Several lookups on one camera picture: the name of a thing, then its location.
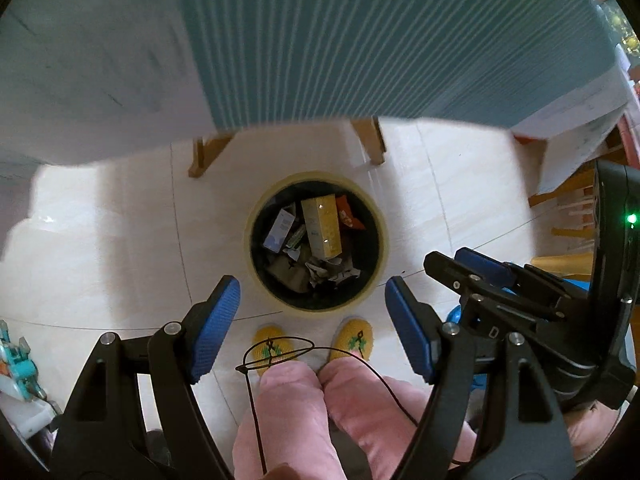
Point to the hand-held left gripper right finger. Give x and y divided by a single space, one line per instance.
407 330

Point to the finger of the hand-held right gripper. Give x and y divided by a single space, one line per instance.
482 262
500 312

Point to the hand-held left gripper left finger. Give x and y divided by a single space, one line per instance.
215 330

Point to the beige pulp cup holder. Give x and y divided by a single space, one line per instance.
287 275

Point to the round black trash bin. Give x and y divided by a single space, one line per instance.
320 302

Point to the black-white paper bag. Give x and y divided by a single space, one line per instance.
325 270

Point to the white carton box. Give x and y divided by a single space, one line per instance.
280 230

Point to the red snack wrapper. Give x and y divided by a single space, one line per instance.
347 212

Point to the yellow carton box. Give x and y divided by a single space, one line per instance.
322 225

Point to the yellow slipper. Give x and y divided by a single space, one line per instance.
352 342
270 350

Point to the wooden side table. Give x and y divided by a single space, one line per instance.
575 185

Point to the pink fleece pants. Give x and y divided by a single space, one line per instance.
310 420

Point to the pink-edged white tablecloth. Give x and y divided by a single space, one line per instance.
575 140

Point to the teal plastic toy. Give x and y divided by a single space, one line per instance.
17 365

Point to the white plastic board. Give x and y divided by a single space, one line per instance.
30 415

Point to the blue leaf-print tablecloth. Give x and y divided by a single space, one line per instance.
375 35

